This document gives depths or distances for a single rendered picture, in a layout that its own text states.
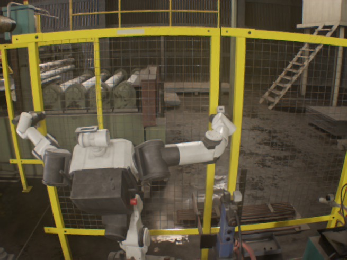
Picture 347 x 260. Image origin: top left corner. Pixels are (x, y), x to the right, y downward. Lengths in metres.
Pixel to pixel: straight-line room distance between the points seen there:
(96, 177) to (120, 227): 0.39
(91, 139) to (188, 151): 0.38
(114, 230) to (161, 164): 0.47
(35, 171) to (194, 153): 3.28
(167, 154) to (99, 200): 0.32
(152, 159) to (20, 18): 2.89
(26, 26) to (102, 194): 2.84
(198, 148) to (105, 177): 0.39
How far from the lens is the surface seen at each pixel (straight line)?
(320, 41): 1.94
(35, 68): 1.81
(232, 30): 1.69
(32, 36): 1.81
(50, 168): 1.19
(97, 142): 1.04
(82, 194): 1.05
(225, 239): 1.18
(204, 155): 1.14
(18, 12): 3.66
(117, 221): 1.36
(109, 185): 1.03
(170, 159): 1.08
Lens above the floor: 1.75
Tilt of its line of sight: 18 degrees down
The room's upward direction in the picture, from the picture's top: straight up
